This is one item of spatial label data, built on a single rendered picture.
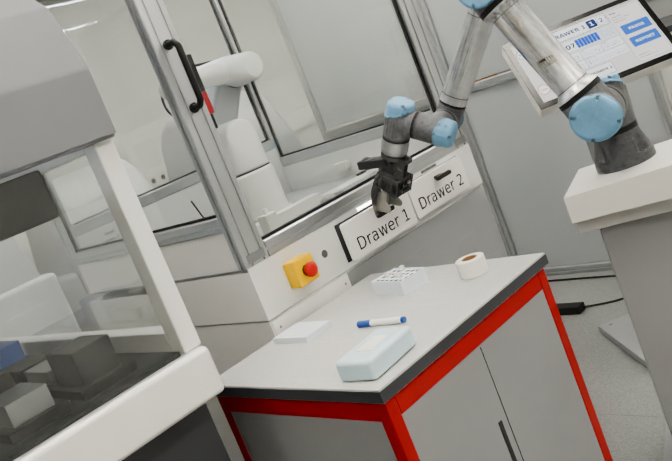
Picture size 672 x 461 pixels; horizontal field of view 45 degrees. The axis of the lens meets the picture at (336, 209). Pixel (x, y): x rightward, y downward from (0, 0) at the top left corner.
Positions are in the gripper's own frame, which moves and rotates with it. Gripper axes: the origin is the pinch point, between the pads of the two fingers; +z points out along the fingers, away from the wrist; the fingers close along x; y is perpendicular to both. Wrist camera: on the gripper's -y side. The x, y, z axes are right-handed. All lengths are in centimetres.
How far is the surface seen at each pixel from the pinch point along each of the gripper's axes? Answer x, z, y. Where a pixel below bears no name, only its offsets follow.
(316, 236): -21.9, 1.3, -4.8
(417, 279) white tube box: -23.8, -4.8, 30.0
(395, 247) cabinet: 4.9, 13.6, 3.9
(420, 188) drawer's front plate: 22.6, 2.7, -1.5
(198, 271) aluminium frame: -47, 12, -25
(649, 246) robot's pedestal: 20, -14, 69
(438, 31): 167, 14, -93
